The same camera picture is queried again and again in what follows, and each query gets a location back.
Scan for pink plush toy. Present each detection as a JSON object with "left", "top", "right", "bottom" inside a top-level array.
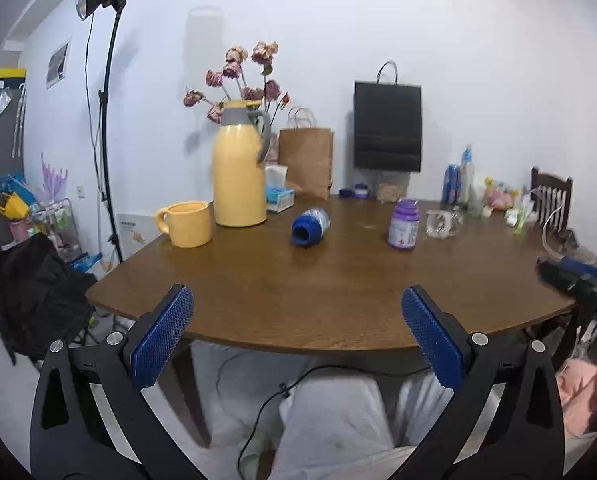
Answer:
[{"left": 483, "top": 177, "right": 520, "bottom": 211}]

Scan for black cloth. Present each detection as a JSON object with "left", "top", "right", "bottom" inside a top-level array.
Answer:
[{"left": 0, "top": 233, "right": 99, "bottom": 367}]

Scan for yellow thermos jug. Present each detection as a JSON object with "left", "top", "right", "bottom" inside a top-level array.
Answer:
[{"left": 212, "top": 100, "right": 272, "bottom": 228}]

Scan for green and white packet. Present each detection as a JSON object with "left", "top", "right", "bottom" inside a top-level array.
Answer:
[{"left": 505, "top": 195, "right": 539, "bottom": 236}]

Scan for purple jar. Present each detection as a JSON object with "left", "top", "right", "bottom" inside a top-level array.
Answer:
[{"left": 387, "top": 198, "right": 420, "bottom": 252}]

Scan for brown paper bag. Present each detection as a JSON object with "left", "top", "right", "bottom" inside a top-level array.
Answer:
[{"left": 277, "top": 107, "right": 335, "bottom": 200}]

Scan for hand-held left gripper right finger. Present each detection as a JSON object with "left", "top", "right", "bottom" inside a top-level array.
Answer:
[{"left": 393, "top": 284, "right": 579, "bottom": 480}]

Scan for pink cloth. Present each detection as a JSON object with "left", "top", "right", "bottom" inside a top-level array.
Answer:
[{"left": 556, "top": 359, "right": 597, "bottom": 441}]

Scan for purple branch decoration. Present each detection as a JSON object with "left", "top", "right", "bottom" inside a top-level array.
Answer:
[{"left": 39, "top": 152, "right": 69, "bottom": 202}]

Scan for dried pink flowers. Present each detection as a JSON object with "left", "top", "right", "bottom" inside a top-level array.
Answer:
[{"left": 182, "top": 41, "right": 290, "bottom": 128}]

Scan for wall picture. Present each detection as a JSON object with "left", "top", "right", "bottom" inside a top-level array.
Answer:
[{"left": 46, "top": 40, "right": 72, "bottom": 90}]

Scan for dark wooden chair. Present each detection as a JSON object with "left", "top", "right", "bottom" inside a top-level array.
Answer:
[{"left": 531, "top": 167, "right": 574, "bottom": 233}]

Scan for blue-capped bottle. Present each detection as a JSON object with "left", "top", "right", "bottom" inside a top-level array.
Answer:
[{"left": 291, "top": 207, "right": 331, "bottom": 249}]

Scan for clear drinking glass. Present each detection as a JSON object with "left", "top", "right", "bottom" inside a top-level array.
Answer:
[{"left": 467, "top": 185, "right": 486, "bottom": 219}]

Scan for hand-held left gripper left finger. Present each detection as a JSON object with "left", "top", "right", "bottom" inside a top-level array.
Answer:
[{"left": 30, "top": 284, "right": 206, "bottom": 480}]

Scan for clear glass mug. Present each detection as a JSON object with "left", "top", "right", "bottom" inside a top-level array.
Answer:
[{"left": 425, "top": 209, "right": 464, "bottom": 239}]

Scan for wire rack shelf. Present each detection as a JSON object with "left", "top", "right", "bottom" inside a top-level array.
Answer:
[{"left": 31, "top": 198, "right": 82, "bottom": 261}]

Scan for white cardboard box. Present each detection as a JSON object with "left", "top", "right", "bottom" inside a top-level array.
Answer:
[{"left": 113, "top": 212, "right": 162, "bottom": 261}]

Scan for black cable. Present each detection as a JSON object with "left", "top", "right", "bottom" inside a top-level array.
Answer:
[{"left": 236, "top": 364, "right": 432, "bottom": 480}]

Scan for clear snack jar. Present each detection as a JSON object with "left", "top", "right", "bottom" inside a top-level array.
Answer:
[{"left": 376, "top": 172, "right": 409, "bottom": 203}]

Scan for blue and white box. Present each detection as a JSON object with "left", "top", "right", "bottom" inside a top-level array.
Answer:
[{"left": 265, "top": 186, "right": 296, "bottom": 213}]

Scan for yellow and blue toy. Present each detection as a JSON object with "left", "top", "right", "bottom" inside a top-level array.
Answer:
[{"left": 0, "top": 174, "right": 35, "bottom": 223}]

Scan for blue can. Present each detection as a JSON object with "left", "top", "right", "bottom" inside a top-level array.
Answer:
[{"left": 443, "top": 164, "right": 461, "bottom": 205}]

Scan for black paper bag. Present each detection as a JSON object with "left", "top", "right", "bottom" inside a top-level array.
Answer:
[{"left": 353, "top": 60, "right": 423, "bottom": 173}]

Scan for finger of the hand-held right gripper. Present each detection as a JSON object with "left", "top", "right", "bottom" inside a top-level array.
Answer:
[{"left": 535, "top": 256, "right": 597, "bottom": 297}]

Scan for yellow mug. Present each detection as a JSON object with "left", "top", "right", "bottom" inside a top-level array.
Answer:
[{"left": 156, "top": 201, "right": 214, "bottom": 249}]

